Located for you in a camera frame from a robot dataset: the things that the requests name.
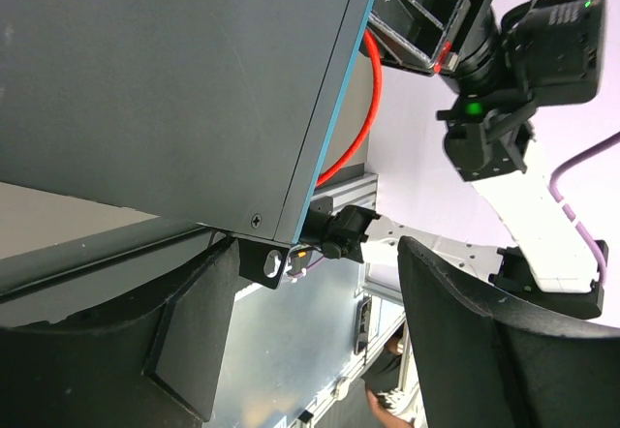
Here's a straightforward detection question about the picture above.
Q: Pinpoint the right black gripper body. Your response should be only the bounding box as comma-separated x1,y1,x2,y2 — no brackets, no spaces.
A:
433,0,505,95

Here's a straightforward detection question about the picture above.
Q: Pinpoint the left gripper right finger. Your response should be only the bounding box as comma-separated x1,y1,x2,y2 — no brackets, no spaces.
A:
398,236,619,427

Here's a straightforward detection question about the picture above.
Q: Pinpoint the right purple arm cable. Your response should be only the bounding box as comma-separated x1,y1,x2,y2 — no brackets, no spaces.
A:
551,130,620,284

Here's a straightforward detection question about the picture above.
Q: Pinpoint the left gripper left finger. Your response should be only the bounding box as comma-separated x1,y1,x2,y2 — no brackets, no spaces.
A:
1,239,240,427

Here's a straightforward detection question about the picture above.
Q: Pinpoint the red ethernet cable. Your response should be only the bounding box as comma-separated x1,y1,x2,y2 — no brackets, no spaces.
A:
316,28,384,188

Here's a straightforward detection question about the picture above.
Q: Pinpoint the dark grey network switch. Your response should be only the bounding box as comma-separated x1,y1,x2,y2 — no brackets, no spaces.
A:
1,0,374,289

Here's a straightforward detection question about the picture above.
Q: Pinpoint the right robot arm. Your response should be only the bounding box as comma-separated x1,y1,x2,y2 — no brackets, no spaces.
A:
299,0,607,320

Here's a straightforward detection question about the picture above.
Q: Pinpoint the aluminium rail frame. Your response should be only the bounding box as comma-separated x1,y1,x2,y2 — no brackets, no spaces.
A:
290,173,407,427

